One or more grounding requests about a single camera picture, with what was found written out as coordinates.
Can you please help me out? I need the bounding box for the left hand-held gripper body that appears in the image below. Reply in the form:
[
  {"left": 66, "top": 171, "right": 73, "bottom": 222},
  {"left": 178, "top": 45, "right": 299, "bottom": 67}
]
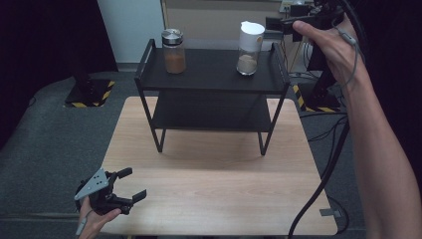
[{"left": 74, "top": 167, "right": 134, "bottom": 216}]

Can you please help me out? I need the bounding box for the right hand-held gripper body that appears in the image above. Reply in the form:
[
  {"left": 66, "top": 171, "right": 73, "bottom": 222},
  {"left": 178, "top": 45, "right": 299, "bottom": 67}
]
[{"left": 281, "top": 0, "right": 346, "bottom": 44}]

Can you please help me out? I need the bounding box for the glass jar with white lid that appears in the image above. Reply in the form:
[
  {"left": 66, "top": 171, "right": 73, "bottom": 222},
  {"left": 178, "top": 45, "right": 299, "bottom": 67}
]
[{"left": 235, "top": 20, "right": 266, "bottom": 77}]

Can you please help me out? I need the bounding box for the black metal two-tier shelf rack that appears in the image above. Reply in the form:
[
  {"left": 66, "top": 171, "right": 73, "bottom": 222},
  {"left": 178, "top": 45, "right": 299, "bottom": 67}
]
[{"left": 133, "top": 38, "right": 292, "bottom": 157}]

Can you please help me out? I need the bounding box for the glass jar with metal lid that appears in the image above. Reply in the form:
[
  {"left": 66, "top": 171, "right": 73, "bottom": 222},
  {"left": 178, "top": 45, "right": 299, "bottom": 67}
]
[{"left": 160, "top": 28, "right": 187, "bottom": 75}]

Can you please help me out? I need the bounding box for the person's left hand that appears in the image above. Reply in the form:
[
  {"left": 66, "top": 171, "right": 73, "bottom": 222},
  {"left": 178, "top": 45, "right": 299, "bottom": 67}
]
[{"left": 77, "top": 197, "right": 122, "bottom": 239}]

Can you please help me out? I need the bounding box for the person's right hand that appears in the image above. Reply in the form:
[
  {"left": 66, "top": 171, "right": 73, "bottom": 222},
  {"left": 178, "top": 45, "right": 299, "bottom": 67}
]
[{"left": 292, "top": 14, "right": 370, "bottom": 90}]

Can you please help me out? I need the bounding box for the light wooden cabinet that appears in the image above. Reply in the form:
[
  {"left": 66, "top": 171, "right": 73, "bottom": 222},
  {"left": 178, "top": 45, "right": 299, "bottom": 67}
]
[{"left": 160, "top": 0, "right": 319, "bottom": 73}]

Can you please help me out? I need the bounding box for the dark curtain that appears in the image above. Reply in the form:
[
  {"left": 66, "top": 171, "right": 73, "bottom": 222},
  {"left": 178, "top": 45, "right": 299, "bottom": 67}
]
[
  {"left": 307, "top": 0, "right": 422, "bottom": 193},
  {"left": 0, "top": 0, "right": 119, "bottom": 150}
]

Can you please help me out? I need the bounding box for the black stand with striped base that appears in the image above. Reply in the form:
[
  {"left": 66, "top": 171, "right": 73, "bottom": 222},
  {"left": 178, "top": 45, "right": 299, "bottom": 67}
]
[
  {"left": 293, "top": 41, "right": 344, "bottom": 114},
  {"left": 64, "top": 66, "right": 116, "bottom": 109}
]

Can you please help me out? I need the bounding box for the grey tape strip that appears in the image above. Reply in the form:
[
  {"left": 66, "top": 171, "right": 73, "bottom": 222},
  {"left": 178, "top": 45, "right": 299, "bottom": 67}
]
[{"left": 318, "top": 207, "right": 342, "bottom": 218}]

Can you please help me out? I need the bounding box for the grey cabinet handle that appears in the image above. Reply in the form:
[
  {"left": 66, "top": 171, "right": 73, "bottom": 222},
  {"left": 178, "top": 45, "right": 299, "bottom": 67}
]
[{"left": 263, "top": 30, "right": 285, "bottom": 41}]

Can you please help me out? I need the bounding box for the thin grey cable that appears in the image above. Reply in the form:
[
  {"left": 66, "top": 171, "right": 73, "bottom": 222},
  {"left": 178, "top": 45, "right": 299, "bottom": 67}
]
[
  {"left": 75, "top": 208, "right": 95, "bottom": 237},
  {"left": 332, "top": 25, "right": 362, "bottom": 88}
]

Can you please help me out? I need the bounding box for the black floor cable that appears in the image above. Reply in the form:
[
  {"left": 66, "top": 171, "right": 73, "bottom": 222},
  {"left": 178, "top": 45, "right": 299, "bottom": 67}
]
[{"left": 307, "top": 114, "right": 349, "bottom": 143}]

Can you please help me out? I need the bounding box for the thick black cable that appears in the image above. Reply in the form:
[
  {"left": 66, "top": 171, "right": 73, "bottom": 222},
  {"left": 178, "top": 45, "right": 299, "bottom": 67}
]
[{"left": 288, "top": 120, "right": 351, "bottom": 239}]

